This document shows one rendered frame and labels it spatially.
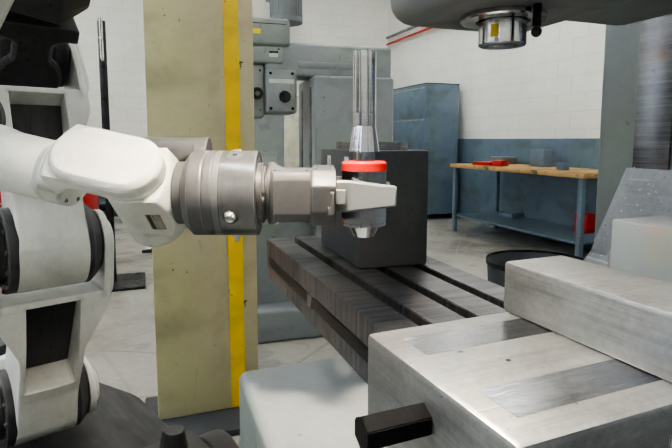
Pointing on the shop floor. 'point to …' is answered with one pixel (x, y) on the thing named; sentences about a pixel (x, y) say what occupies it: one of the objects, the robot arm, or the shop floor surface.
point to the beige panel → (227, 318)
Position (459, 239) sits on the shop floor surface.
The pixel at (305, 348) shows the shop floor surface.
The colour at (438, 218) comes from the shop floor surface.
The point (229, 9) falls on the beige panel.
